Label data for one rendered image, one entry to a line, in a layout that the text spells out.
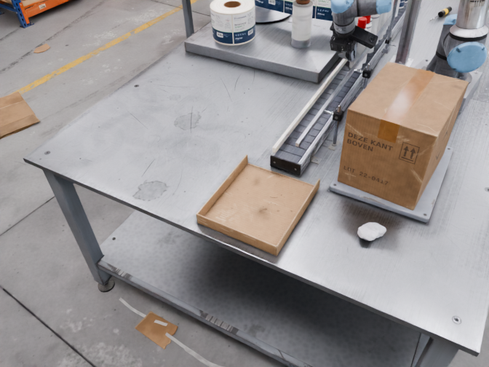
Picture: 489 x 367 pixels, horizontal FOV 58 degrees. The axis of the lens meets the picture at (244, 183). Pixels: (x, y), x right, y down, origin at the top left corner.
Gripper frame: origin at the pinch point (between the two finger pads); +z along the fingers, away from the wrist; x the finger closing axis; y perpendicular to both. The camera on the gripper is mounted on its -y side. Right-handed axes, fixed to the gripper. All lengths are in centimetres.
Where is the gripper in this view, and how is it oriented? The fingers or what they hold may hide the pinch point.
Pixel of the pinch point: (353, 59)
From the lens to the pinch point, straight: 188.1
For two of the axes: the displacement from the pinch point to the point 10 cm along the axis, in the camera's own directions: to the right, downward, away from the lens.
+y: -8.7, -3.1, 3.8
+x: -4.0, 8.9, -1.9
